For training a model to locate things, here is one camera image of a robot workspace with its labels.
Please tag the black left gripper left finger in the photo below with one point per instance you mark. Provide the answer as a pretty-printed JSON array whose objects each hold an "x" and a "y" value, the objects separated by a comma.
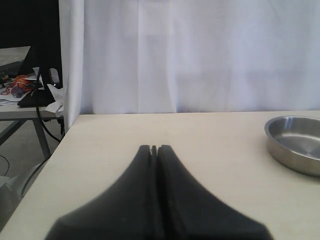
[{"x": 123, "y": 212}]

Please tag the white curtain backdrop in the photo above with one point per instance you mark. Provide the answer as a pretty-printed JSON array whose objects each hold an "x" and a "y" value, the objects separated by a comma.
[{"x": 177, "y": 56}]

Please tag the crumpled white paper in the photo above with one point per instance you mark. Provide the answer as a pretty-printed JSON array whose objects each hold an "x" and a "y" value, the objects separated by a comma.
[{"x": 57, "y": 107}]

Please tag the black monitor stand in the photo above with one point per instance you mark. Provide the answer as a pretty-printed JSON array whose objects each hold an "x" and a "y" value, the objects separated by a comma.
[{"x": 44, "y": 26}]

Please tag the grey side table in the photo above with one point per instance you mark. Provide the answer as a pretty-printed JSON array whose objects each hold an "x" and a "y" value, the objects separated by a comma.
[{"x": 19, "y": 116}]

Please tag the black cloth on side table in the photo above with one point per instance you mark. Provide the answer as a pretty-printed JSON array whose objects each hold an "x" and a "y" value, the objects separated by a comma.
[{"x": 37, "y": 98}]

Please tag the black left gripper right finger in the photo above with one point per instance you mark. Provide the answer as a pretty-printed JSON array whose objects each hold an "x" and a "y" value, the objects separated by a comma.
[{"x": 190, "y": 212}]

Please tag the stainless steel round bowl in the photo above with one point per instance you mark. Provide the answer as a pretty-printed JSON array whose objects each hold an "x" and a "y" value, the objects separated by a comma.
[{"x": 294, "y": 141}]

